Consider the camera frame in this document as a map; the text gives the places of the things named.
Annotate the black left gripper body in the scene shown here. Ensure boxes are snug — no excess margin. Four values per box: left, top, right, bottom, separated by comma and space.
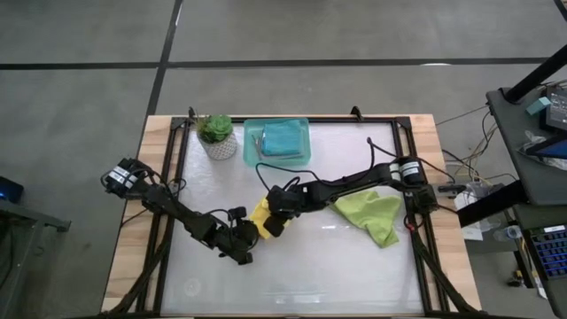
214, 219, 260, 267

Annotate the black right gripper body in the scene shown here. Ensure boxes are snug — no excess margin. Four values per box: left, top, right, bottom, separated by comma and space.
265, 183, 314, 221

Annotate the yellow microfiber towel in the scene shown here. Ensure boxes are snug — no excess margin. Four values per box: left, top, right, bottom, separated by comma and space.
249, 197, 291, 240

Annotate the teal microfiber towel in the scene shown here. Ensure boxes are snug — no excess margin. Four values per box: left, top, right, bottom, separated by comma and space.
260, 118, 305, 157

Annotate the lime green microfiber towel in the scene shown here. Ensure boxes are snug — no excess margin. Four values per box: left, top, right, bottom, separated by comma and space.
330, 190, 403, 249

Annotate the teal translucent plastic bin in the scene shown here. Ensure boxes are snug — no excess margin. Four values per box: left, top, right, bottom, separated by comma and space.
242, 116, 313, 168

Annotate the white triangle-patterned plant pot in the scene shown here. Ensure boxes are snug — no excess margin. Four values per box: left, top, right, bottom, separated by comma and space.
198, 130, 238, 161

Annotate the green artificial succulent plant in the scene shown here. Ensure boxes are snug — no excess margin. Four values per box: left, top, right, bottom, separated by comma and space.
196, 113, 235, 144

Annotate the grey metal desk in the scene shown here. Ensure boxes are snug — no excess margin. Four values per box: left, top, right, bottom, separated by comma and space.
0, 198, 72, 234

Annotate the black metal support beam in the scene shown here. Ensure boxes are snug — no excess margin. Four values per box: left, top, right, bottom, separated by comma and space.
455, 179, 528, 228

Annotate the clear plastic bottle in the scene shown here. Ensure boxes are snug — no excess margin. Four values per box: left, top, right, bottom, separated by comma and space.
493, 224, 524, 243

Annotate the grey side desk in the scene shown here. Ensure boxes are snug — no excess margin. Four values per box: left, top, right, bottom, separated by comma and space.
485, 86, 567, 207

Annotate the black device with blue light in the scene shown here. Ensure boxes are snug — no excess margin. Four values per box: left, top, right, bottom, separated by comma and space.
0, 175, 25, 205

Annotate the keyboard with colourful keys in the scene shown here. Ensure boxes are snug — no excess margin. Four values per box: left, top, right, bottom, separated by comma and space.
522, 223, 567, 281

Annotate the black tablet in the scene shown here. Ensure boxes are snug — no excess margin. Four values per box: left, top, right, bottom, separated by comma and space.
524, 135, 567, 160

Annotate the small teal block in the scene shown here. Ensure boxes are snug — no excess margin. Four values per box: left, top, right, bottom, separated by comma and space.
524, 96, 552, 117

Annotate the black metal pole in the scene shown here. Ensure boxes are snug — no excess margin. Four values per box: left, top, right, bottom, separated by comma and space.
504, 43, 567, 104

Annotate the black desk monitor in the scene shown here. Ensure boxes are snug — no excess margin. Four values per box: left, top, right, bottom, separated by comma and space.
538, 85, 567, 134

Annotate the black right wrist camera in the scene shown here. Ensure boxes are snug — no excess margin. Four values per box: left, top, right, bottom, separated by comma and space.
264, 215, 287, 238

